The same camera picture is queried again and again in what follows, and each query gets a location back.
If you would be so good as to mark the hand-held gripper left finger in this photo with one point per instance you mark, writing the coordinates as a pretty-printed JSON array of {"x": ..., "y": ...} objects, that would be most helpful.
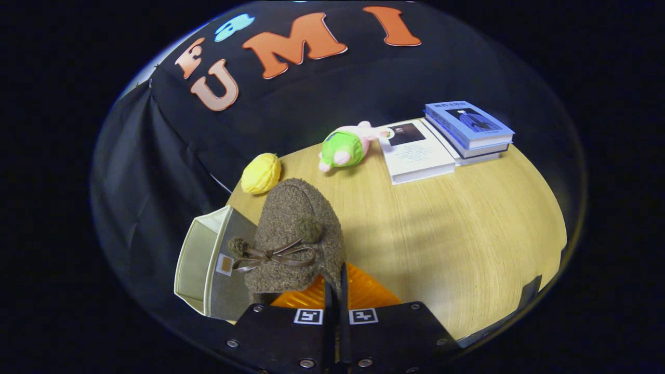
[{"x": 328, "y": 343}]

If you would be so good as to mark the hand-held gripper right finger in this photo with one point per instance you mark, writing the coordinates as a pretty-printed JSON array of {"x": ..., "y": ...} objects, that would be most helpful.
[{"x": 344, "y": 337}]

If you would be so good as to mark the brown fuzzy shoe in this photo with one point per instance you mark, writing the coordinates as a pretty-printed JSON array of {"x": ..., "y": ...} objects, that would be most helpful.
[{"x": 296, "y": 218}]

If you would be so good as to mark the beige fabric storage box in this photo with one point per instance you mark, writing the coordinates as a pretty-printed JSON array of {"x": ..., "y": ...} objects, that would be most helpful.
[{"x": 197, "y": 259}]

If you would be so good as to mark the yellow plush ball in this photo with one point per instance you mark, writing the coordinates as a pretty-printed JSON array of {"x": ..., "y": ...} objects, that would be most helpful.
[{"x": 260, "y": 174}]

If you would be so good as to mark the green and pink plush toy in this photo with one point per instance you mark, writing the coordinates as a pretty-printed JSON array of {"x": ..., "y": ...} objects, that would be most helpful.
[{"x": 343, "y": 148}]

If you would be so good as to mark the white cover book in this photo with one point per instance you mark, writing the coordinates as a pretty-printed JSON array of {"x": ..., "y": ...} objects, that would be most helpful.
[{"x": 421, "y": 158}]

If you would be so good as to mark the light blue cover book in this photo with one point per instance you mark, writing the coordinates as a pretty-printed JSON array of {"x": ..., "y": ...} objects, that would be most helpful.
[{"x": 467, "y": 122}]

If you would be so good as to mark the black backdrop cloth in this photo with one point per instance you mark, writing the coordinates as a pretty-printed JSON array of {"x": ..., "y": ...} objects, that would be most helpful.
[{"x": 322, "y": 88}]

